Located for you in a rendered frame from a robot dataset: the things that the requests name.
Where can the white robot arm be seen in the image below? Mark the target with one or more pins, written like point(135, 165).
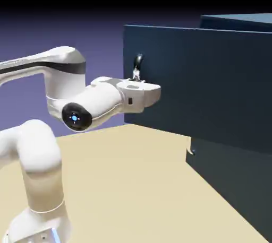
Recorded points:
point(63, 90)

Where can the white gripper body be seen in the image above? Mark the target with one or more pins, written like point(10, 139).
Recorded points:
point(152, 94)

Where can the dark blue cabinet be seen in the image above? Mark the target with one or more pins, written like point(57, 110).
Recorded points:
point(233, 183)

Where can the dark blue cabinet door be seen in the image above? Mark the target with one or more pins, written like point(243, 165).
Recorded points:
point(201, 81)

